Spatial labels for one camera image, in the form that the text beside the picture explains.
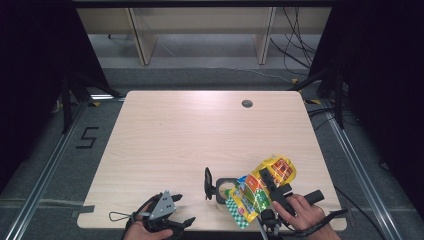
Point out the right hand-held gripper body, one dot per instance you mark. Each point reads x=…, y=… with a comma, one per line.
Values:
x=281, y=191

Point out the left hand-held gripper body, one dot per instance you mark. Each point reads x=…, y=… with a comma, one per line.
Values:
x=163, y=205

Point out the yellow spouted seasoning pouch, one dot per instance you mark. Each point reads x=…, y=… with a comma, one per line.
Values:
x=253, y=196

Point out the person's left hand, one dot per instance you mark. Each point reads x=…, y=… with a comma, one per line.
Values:
x=143, y=233

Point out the person's right hand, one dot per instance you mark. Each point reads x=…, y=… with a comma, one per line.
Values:
x=306, y=216

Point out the grey round table grommet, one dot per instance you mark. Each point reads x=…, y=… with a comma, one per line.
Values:
x=247, y=103

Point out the grey floor tape strip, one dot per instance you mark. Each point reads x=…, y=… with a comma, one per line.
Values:
x=83, y=210

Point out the black metal stand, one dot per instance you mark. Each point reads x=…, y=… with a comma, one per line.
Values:
x=339, y=106
x=66, y=106

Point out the yellow black floor marker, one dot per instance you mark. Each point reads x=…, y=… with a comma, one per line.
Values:
x=295, y=80

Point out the silver metal bar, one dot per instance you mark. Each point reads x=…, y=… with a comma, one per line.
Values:
x=101, y=97

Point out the black curtain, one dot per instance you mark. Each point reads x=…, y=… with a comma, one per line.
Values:
x=26, y=66
x=383, y=66

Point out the beige wooden shelf unit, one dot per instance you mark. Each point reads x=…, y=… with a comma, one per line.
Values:
x=206, y=20

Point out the aluminium floor rail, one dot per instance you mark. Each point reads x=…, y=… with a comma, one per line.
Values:
x=365, y=181
x=42, y=180

